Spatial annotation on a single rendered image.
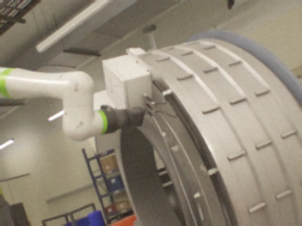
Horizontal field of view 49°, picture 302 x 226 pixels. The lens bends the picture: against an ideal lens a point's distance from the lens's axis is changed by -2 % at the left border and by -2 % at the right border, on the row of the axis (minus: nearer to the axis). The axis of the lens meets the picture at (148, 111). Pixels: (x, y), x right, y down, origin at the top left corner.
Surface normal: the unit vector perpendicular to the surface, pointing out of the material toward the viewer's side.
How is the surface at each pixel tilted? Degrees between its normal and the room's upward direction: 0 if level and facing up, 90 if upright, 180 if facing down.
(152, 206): 76
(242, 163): 86
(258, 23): 90
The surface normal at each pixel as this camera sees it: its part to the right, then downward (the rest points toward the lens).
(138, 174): 0.38, 0.08
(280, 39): -0.52, 0.06
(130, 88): 0.43, 0.45
